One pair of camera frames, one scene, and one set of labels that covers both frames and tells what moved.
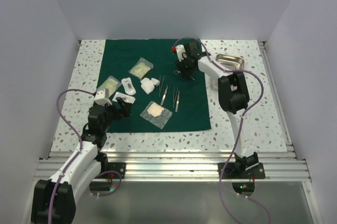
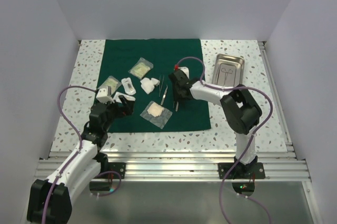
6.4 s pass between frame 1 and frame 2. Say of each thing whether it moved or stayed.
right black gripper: moved
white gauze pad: stayed
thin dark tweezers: stayed
